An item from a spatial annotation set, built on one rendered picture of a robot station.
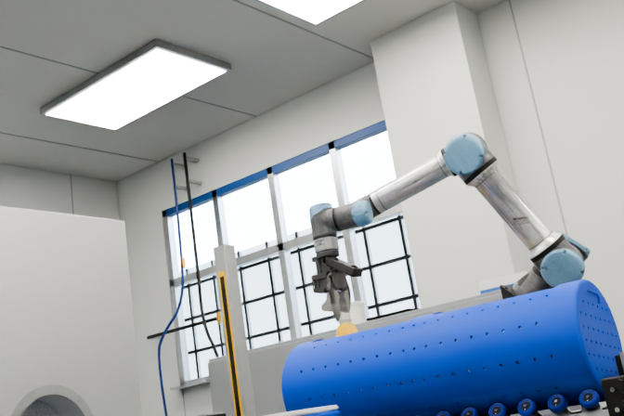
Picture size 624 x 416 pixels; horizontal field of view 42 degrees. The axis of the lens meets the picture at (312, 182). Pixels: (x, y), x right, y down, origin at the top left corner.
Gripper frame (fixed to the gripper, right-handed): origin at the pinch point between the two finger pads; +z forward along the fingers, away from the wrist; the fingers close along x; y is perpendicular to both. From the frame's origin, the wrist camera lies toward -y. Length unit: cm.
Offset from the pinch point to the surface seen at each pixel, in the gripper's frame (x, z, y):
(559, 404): 17, 33, -67
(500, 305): 14, 8, -56
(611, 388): 31, 31, -84
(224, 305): -24, -18, 69
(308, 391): 20.4, 20.3, 1.4
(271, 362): -148, -4, 155
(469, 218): -243, -71, 66
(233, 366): -24, 5, 68
